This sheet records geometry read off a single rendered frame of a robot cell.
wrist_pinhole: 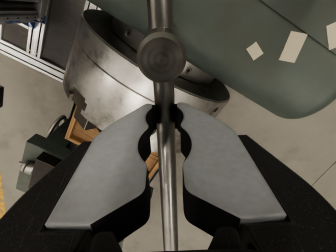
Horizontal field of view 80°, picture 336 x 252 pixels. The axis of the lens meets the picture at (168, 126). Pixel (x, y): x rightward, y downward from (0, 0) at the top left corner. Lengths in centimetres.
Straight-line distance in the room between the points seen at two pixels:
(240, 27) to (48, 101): 186
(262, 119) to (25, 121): 207
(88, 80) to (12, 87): 183
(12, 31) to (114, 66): 142
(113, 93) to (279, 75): 21
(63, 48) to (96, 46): 121
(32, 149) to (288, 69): 86
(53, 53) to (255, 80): 141
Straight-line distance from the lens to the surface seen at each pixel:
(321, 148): 215
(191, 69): 33
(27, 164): 95
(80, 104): 36
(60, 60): 155
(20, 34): 166
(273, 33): 26
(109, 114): 32
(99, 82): 31
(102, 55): 31
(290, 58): 27
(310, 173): 230
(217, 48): 25
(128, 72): 28
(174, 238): 17
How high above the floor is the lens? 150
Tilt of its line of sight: 60 degrees down
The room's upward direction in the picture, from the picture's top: 170 degrees counter-clockwise
